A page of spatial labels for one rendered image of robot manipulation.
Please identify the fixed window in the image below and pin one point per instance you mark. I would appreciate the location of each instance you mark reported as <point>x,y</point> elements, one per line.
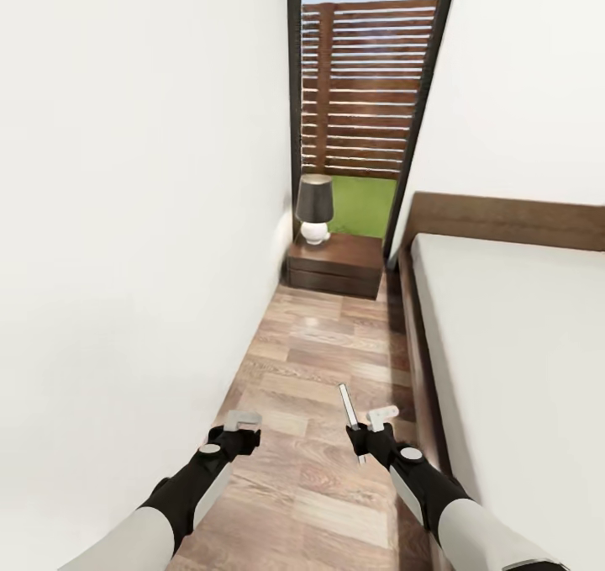
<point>360,74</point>

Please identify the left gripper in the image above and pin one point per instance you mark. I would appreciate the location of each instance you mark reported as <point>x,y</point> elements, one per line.
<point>244,441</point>

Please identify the table lamp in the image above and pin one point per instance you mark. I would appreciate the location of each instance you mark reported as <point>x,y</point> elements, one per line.
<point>315,206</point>

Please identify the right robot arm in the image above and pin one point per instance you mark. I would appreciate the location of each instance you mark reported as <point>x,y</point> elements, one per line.
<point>471,537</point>

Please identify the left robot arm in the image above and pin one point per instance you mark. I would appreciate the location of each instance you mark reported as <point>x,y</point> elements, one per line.
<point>148,538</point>

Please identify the bed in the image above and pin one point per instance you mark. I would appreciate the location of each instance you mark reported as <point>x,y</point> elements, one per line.
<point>504,304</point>

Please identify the hardback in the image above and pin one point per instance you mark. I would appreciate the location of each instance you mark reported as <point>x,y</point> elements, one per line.
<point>351,419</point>

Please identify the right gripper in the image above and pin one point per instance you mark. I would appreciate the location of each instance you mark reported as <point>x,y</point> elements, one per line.
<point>367,441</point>

